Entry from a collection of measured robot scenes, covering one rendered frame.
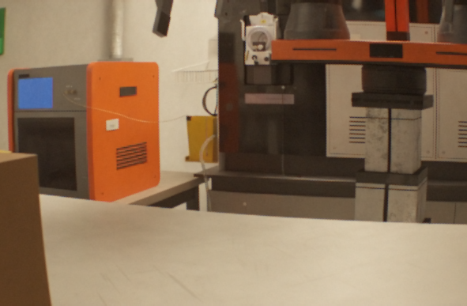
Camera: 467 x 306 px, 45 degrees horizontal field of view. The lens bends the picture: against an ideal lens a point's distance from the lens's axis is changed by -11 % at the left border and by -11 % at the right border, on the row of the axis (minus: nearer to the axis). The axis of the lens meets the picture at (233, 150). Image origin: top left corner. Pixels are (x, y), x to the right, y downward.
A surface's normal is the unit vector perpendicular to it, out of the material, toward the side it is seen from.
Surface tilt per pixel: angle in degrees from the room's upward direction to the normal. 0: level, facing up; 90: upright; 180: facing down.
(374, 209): 90
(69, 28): 90
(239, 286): 0
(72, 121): 90
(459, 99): 90
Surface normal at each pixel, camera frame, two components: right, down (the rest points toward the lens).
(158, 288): 0.00, -0.99
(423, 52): -0.46, 0.11
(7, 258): 0.92, 0.04
